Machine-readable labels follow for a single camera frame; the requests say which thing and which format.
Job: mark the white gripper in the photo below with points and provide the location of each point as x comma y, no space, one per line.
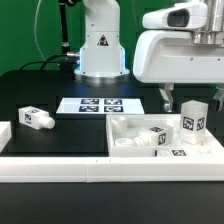
182,44

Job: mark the white square tabletop tray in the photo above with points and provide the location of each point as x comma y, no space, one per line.
127,126

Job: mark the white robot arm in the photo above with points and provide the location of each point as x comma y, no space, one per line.
102,56

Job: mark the white U-shaped fence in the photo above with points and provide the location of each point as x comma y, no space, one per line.
76,151

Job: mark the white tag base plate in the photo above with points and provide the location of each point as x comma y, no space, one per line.
100,106

